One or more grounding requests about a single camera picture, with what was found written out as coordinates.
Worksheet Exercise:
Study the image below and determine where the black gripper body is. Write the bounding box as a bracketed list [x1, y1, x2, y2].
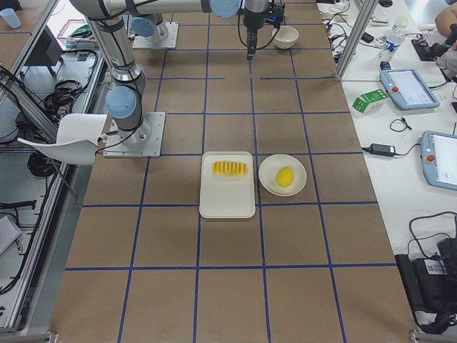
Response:
[243, 0, 268, 32]

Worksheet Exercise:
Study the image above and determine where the yellow striped bread loaf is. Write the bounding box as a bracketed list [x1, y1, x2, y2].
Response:
[211, 161, 248, 177]

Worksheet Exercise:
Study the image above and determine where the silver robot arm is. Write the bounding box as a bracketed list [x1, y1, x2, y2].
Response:
[71, 1, 241, 151]
[126, 1, 270, 60]

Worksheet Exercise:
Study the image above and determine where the cream round plate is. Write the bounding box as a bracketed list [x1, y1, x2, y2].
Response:
[258, 154, 307, 197]

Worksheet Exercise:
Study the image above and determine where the white ceramic bowl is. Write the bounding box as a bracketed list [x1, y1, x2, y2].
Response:
[271, 26, 300, 49]

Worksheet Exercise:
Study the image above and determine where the green white carton box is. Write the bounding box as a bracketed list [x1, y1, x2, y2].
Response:
[352, 89, 388, 113]

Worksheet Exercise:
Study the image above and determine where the clear water bottle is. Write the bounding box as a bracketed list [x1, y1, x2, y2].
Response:
[377, 16, 408, 61]

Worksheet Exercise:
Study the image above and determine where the yellow lemon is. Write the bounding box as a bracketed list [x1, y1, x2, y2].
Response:
[276, 166, 294, 188]

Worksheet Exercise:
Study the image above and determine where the cream rectangular tray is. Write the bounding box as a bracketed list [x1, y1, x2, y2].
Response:
[199, 151, 256, 219]

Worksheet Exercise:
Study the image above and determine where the blue teach pendant far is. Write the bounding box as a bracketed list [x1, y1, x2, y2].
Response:
[379, 69, 440, 110]

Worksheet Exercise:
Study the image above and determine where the blue teach pendant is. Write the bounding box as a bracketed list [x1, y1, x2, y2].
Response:
[421, 131, 457, 190]
[379, 69, 440, 110]

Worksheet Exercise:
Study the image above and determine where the black power adapter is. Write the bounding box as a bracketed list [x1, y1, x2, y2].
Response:
[371, 144, 396, 157]

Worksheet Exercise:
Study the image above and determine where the white plastic chair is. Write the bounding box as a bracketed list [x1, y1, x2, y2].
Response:
[18, 114, 107, 165]

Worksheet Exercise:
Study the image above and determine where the blue teach pendant near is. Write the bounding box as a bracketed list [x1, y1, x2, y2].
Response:
[421, 131, 457, 190]

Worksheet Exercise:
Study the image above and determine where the light blue plastic cup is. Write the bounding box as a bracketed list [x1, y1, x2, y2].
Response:
[0, 8, 21, 29]

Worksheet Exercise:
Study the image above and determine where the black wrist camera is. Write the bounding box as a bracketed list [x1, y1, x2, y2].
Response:
[265, 1, 285, 29]

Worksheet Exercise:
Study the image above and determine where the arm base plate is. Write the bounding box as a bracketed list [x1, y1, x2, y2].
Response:
[133, 20, 179, 50]
[103, 112, 166, 158]

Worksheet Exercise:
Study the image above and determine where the aluminium frame post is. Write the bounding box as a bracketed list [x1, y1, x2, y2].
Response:
[335, 0, 378, 81]

